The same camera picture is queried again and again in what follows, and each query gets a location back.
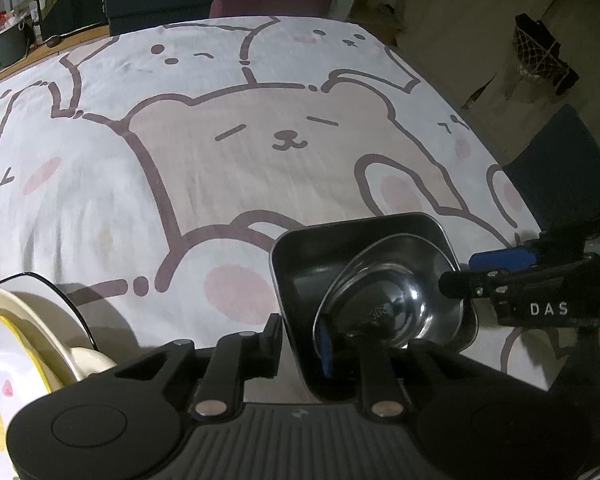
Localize oval steel bowl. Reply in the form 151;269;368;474
312;234;465;356

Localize white plate with black rim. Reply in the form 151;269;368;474
0;272;101;356

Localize large rectangular steel container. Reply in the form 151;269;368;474
269;212;479;403

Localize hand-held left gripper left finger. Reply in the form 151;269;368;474
116;314;283;418

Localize cream ceramic dish with handles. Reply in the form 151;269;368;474
0;285;116;391

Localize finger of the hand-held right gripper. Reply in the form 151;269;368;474
439;262;531;301
469;244;543;271

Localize netted basket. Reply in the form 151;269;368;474
510;12;581;96

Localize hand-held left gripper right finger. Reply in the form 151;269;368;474
317;320;481;418

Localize wooden desk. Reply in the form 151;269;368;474
0;25;111;83

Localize floral bowl with yellow rim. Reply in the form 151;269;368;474
0;305;56;480

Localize grey bucket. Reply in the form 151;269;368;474
0;20;36;68

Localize bear printed tablecloth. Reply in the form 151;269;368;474
0;16;561;480

